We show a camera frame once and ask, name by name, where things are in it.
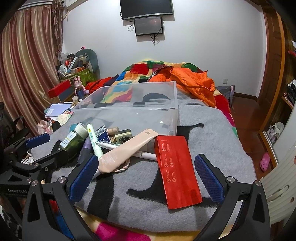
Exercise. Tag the white ribbed panel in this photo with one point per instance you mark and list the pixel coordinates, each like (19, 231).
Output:
(279, 185)

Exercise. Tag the grey box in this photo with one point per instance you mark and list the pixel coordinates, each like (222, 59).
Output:
(67, 95)

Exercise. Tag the purple bag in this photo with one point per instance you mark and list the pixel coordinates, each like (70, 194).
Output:
(225, 95)

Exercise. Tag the grey patterned blanket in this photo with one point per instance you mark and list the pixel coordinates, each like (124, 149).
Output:
(143, 185)

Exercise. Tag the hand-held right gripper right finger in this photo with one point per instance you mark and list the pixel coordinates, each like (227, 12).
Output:
(209, 179)

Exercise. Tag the red foil packet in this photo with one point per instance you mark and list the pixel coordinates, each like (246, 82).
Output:
(175, 171)

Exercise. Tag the pink rabbit toy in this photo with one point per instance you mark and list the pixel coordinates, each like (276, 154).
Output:
(79, 82)

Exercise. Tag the silver grey pen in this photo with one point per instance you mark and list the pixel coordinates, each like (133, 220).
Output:
(106, 144)

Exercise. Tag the flower print small box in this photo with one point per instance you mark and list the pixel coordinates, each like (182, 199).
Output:
(123, 138)

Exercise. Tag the pink clog shoe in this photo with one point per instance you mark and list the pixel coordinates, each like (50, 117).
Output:
(264, 162)

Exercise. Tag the dark blue small box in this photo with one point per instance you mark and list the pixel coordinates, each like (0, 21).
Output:
(102, 134)

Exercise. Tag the red long box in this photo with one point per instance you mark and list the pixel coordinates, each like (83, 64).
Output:
(60, 89)

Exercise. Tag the clear plastic storage box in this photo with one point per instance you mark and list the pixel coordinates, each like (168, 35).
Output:
(138, 115)

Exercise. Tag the striped red gold curtain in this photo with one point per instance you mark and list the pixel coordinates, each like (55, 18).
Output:
(23, 58)

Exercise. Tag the colourful patchwork quilt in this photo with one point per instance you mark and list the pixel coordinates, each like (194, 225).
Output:
(138, 71)

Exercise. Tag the white wall socket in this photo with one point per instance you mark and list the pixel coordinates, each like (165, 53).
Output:
(225, 81)

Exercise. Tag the dark green bottle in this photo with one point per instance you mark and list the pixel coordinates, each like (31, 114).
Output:
(74, 142)

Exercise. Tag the grey neck pillow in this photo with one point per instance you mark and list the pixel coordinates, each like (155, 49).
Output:
(92, 58)

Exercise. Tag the red cloth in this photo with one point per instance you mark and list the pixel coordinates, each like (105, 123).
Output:
(99, 84)

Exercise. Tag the blue bottle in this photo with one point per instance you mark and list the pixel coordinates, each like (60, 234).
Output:
(81, 93)

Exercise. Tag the small black monitor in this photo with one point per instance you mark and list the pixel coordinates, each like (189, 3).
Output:
(148, 25)

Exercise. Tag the teal round jar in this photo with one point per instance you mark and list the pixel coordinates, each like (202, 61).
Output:
(74, 127)

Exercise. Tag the beige cosmetic tube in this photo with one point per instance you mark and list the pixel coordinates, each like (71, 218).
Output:
(124, 153)

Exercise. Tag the black chair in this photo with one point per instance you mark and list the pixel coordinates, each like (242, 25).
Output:
(13, 129)

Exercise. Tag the black wall television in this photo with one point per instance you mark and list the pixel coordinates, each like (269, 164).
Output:
(145, 8)

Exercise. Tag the white tape roll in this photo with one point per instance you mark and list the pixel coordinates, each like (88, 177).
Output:
(81, 129)

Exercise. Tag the purple tube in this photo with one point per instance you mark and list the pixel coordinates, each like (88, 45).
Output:
(84, 148)

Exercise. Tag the green patterned gift box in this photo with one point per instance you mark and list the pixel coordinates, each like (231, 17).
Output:
(86, 77)

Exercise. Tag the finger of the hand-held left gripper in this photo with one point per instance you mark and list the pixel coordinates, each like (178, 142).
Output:
(54, 157)
(38, 140)

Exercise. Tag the blue white notebook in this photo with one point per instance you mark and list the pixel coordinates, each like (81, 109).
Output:
(57, 110)

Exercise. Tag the white bag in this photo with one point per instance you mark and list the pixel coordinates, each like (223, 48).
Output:
(275, 131)

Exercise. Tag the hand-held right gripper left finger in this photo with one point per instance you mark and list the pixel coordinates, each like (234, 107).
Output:
(83, 178)

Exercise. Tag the light green tube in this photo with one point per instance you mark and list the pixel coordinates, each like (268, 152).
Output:
(92, 136)

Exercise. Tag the wooden door frame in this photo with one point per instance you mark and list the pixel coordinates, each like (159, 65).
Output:
(272, 69)

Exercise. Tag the orange puffer jacket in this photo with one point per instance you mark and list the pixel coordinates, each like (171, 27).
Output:
(192, 85)

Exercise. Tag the white pen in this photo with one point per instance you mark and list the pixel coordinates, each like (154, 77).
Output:
(145, 154)

